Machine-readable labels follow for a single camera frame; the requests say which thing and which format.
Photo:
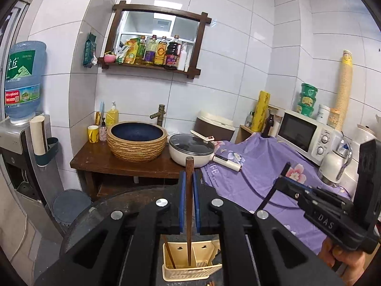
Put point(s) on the green hanging packet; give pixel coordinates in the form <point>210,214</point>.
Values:
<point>89,49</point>

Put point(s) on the white paper cup tube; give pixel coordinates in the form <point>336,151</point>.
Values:
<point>38,134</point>

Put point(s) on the blue water jug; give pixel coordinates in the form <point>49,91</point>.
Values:
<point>23,80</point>

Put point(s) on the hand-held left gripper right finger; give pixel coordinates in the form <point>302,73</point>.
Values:
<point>197,202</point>

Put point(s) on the yellow cup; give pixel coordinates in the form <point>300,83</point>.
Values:
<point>93,134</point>

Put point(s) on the yellow cooking oil bottle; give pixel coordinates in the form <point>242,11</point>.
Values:
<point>150,52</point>

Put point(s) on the tall paper cup stack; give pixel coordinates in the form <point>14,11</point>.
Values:
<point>344,89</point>

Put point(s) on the dark wooden vanity counter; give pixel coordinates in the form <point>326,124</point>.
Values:
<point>89,159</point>

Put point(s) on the woven blue basin sink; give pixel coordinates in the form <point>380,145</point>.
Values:
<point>137,147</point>

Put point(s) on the round dark glass table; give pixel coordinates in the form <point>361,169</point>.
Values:
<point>95,211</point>

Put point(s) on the purple floral cloth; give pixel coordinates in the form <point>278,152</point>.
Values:
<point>253,166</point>

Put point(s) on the white thermos jug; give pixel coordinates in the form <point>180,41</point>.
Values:
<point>332,163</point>

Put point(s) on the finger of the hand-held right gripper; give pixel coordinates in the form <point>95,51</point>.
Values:
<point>290,186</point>

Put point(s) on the teal cup holder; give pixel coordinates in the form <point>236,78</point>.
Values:
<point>49,153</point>

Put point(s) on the brown wooden chopstick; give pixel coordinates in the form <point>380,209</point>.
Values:
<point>170,254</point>
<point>189,214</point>

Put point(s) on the pink floral pump bottle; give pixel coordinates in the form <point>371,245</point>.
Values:
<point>103,132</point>

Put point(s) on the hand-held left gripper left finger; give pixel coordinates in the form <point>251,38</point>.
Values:
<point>182,202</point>

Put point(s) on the green instant noodle cup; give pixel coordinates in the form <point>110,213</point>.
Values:
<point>309,90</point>
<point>307,99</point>
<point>306,109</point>

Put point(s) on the bronze bamboo faucet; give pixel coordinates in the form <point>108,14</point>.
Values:
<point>159,115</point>

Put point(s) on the small clear bottle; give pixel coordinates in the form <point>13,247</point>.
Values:
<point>248,119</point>

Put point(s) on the brown white rice cooker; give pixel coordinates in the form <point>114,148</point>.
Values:
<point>214,123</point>

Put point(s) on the dark glass bottle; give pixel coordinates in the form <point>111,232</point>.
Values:
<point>270,125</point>

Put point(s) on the dark wooden chopstick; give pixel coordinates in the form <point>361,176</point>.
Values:
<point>272,190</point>

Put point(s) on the white cooking pan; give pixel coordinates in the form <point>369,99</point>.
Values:
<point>202,159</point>

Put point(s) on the green glass bottle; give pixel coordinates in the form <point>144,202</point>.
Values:
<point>141,50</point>

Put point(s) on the yellow cling wrap roll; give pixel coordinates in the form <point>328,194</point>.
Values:
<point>261,111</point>

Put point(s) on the white plastic bottle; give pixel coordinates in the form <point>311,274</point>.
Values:
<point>182,58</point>

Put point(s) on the wooden storage box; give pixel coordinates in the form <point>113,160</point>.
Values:
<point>242,134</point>

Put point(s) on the cream plastic utensil holder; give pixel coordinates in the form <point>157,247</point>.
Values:
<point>205,253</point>

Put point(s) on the white microwave oven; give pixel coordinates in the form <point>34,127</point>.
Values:
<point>297,132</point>

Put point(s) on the yellow seasoning packet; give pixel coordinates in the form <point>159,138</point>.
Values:
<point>131,52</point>

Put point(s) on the yellow dish soap bottle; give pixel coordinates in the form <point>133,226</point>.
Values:
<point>112,117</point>

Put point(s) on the grey water dispenser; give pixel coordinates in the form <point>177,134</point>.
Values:
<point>20,166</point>

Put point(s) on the glass pan lid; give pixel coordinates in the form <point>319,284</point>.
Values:
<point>190,146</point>

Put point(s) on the person's right hand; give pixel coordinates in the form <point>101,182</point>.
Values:
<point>348,260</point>

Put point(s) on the pink small bowl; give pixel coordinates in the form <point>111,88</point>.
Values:
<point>109,58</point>

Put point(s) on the wooden framed mirror shelf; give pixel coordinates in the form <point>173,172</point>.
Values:
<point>113,26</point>

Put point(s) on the dark soy sauce bottle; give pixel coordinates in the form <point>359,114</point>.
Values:
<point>172,55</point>

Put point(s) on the white jar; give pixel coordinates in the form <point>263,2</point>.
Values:
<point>323,113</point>

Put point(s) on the white rice paddle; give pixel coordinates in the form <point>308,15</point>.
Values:
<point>204,136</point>

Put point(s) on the grey lidded trash bin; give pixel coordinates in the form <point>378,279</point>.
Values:
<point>70,205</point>

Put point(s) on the orange label sauce bottle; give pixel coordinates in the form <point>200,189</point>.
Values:
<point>160,53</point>

